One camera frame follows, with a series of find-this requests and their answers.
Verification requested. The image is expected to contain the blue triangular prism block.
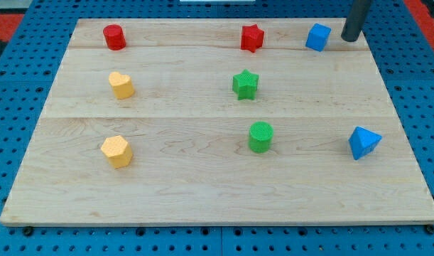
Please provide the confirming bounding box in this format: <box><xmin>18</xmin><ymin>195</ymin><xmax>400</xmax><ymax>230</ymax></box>
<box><xmin>348</xmin><ymin>127</ymin><xmax>382</xmax><ymax>160</ymax></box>

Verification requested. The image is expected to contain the blue cube block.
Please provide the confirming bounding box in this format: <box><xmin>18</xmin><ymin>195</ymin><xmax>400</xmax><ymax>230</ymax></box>
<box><xmin>305</xmin><ymin>23</ymin><xmax>332</xmax><ymax>52</ymax></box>

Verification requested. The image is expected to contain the red star block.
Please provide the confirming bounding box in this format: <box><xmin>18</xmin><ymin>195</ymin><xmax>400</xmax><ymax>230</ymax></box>
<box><xmin>240</xmin><ymin>24</ymin><xmax>264</xmax><ymax>53</ymax></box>

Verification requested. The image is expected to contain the yellow heart block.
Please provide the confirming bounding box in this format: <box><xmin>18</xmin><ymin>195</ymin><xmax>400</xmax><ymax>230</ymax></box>
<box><xmin>108</xmin><ymin>72</ymin><xmax>135</xmax><ymax>100</ymax></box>

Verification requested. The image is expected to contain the green star block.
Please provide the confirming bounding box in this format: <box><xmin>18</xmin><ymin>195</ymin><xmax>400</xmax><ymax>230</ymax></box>
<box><xmin>232</xmin><ymin>69</ymin><xmax>259</xmax><ymax>100</ymax></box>

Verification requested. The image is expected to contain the light wooden board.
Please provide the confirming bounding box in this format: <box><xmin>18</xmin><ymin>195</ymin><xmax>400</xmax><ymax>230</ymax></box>
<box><xmin>0</xmin><ymin>18</ymin><xmax>434</xmax><ymax>227</ymax></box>

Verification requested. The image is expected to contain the green cylinder block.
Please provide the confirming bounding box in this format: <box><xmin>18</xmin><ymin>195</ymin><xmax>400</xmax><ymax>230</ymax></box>
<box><xmin>248</xmin><ymin>121</ymin><xmax>274</xmax><ymax>153</ymax></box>

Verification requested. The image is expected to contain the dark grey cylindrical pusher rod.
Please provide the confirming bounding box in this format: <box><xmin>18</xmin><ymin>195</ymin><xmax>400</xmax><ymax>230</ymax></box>
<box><xmin>341</xmin><ymin>0</ymin><xmax>373</xmax><ymax>42</ymax></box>

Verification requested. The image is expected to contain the blue perforated pegboard base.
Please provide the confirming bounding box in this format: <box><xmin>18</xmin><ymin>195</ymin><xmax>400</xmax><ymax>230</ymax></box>
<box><xmin>0</xmin><ymin>1</ymin><xmax>434</xmax><ymax>255</ymax></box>

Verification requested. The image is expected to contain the red cylinder block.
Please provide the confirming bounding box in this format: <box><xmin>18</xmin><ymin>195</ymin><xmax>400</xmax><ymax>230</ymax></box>
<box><xmin>103</xmin><ymin>24</ymin><xmax>126</xmax><ymax>50</ymax></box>

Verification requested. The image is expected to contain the yellow hexagon block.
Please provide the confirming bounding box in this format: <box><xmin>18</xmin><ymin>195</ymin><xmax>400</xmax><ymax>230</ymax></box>
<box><xmin>100</xmin><ymin>135</ymin><xmax>133</xmax><ymax>169</ymax></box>

